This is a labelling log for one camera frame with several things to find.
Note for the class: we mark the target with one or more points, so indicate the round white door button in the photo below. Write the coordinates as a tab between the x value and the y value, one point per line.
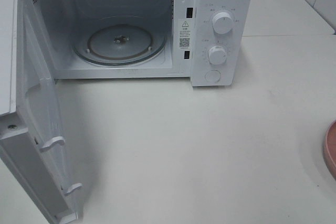
213	76

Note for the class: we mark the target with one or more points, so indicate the white round knob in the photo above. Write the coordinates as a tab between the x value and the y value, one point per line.
217	55
222	22

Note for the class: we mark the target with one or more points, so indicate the white microwave door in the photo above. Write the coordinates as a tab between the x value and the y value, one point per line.
33	145

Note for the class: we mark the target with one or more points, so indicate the pink round plate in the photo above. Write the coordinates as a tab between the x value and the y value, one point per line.
329	148

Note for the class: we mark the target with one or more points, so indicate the white microwave oven body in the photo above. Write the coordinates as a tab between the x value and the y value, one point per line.
63	17

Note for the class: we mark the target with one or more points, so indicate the glass microwave turntable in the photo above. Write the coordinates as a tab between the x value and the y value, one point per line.
120	40

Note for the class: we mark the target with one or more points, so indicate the white warning label sticker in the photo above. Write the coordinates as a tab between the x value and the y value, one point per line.
184	34

